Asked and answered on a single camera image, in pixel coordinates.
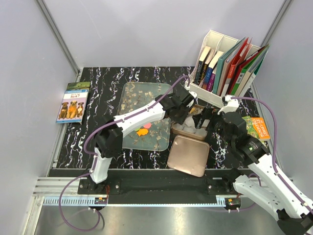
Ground green landscape book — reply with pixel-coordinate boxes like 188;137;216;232
67;82;90;91

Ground red hardcover book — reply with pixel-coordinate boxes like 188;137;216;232
220;38;250;96

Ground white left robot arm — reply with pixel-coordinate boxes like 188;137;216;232
88;90;197;194

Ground green hardcover book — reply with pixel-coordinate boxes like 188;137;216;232
227;44;269;96

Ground purple paperback book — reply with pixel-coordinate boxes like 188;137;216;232
205;51;224;92

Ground floral blossom serving tray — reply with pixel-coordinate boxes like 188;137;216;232
117;82;171;151

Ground black paperback book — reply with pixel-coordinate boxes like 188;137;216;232
193;46;211;85

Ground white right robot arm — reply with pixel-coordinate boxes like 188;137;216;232
203;108;313;235

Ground dog picture book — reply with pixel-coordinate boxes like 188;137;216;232
56;89;89;123

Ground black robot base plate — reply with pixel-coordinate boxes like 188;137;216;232
78;169;238;207

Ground white book organizer rack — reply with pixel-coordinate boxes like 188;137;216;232
184;30;240;108

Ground teal hardcover book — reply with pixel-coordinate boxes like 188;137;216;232
212;35;246;95

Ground rose gold cookie tin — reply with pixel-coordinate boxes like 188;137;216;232
171;106;207;141

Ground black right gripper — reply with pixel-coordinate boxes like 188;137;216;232
192;105;234;147

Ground white paper cupcake liner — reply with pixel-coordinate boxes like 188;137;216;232
183;116;196;129

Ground pink round cookie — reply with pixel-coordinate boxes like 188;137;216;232
144;123;152;129

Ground rose gold tin lid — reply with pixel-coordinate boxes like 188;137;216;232
167;135;210;177

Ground blue paperback book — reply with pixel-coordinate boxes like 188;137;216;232
200;49;215;90

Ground metal tongs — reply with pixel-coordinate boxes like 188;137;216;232
189;105;204;116

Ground orange fish shaped cookie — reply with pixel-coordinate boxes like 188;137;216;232
137;128;149;136

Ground orange treehouse book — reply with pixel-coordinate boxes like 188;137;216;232
243;116;270;141

